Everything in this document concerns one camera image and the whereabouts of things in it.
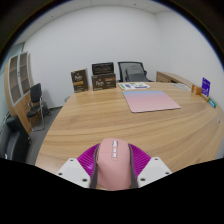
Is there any small orange wooden box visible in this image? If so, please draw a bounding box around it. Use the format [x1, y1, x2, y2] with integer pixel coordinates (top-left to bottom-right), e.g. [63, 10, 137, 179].
[191, 84, 203, 96]

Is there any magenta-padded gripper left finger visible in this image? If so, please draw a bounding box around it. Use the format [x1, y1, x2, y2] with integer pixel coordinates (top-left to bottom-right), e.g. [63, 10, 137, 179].
[55, 143, 101, 189]

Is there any pink and blue mouse pad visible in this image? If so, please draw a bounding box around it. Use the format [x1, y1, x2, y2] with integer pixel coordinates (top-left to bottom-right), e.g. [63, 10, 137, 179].
[122, 89, 182, 114]

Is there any white printed paper sheet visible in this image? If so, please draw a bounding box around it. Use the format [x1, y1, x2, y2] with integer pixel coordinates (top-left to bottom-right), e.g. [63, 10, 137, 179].
[117, 81, 151, 91]

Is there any low wooden side cabinet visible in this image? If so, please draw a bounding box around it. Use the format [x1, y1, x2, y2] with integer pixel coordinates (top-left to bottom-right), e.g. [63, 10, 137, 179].
[155, 70, 194, 89]

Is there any black cardboard box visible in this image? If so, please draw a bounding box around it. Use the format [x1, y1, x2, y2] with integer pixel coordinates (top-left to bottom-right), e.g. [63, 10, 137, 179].
[91, 61, 115, 76]

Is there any black leather sofa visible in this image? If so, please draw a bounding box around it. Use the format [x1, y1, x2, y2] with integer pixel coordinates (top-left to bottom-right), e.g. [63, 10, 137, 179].
[0, 114, 31, 164]

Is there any black metal-legged visitor chair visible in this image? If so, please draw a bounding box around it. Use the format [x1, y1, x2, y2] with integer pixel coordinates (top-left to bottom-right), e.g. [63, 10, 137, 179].
[25, 82, 51, 132]

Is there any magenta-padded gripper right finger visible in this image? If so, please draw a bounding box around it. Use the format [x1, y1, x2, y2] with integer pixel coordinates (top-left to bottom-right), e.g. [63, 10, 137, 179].
[128, 143, 173, 189]

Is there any white paper with round print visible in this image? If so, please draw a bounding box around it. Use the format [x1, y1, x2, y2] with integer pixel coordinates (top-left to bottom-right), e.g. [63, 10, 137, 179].
[173, 82, 192, 92]

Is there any wooden shelf unit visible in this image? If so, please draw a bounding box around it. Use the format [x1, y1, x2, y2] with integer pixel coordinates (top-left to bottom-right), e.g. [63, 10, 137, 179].
[3, 51, 36, 134]

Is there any wide brown cardboard box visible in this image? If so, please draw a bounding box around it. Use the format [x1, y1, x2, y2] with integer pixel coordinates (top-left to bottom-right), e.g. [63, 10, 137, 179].
[91, 73, 117, 92]

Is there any small teal box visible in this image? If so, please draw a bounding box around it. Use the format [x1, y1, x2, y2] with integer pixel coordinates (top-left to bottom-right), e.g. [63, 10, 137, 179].
[208, 97, 218, 109]

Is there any black mesh office chair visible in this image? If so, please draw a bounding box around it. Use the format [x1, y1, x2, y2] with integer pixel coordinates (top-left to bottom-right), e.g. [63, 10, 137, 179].
[117, 61, 154, 83]

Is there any purple standing sign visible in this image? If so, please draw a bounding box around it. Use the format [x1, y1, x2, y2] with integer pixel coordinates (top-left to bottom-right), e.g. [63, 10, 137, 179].
[201, 77, 212, 98]

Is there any pink computer mouse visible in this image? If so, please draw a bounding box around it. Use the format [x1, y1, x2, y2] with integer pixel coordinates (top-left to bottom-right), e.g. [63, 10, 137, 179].
[95, 138, 133, 192]

